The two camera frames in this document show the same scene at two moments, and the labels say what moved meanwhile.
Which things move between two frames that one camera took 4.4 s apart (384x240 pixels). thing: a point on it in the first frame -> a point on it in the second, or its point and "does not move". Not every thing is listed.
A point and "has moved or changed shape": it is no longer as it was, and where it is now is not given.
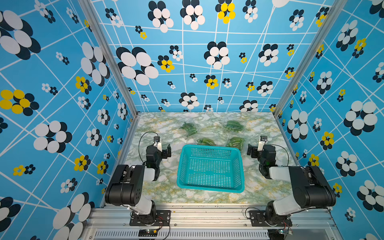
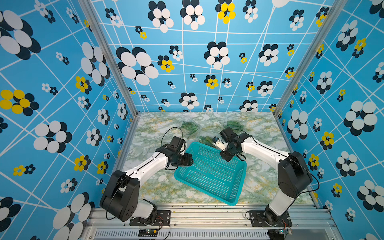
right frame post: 338,6 does not move
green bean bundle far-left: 188,129 does not move
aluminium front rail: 211,222 does not move
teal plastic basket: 211,167 has moved or changed shape
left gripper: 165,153 -> 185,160
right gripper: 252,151 -> 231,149
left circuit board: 147,232 does not move
